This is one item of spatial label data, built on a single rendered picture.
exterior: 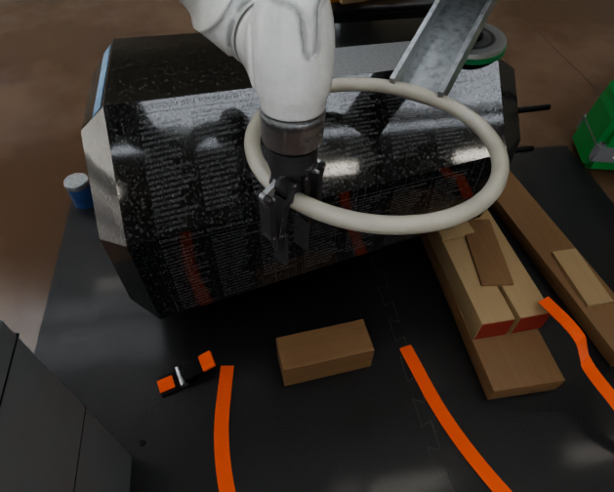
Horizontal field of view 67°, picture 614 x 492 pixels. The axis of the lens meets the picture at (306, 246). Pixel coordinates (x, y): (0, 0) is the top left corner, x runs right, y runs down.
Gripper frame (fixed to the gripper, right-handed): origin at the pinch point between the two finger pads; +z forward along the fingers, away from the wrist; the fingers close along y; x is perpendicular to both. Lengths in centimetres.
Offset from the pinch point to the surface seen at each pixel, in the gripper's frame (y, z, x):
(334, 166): 37.6, 14.9, 21.7
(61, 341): -33, 86, 81
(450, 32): 65, -15, 12
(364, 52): 64, -3, 35
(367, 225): 3.1, -10.3, -13.1
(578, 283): 109, 71, -40
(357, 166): 42.6, 15.3, 17.7
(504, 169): 31.1, -10.6, -21.1
